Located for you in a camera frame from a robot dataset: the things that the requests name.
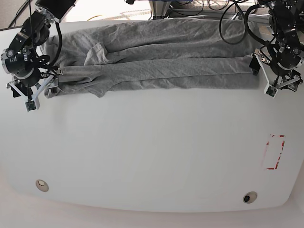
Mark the black cable on floor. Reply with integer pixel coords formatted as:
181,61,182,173
7,0,31,28

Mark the dark table grommet hole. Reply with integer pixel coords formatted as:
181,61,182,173
243,191,257,204

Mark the grey printed t-shirt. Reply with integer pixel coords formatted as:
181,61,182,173
41,19,259,97

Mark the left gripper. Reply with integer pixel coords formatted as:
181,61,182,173
249,48,303,92

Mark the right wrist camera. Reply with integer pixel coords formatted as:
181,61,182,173
25,98,40,112

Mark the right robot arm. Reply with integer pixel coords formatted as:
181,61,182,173
1,0,76,104

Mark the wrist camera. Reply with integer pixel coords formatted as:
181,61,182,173
264,84,278,98
25,98,40,112

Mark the aluminium frame stand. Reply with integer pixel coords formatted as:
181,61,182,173
149,0,171,20

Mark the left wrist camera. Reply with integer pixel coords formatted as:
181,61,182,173
264,84,278,98

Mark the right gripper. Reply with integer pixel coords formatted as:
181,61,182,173
6,68,59,101

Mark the red tape rectangle marking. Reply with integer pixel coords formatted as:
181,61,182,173
263,134,285,170

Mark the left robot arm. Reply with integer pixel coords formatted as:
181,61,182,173
238,0,304,97

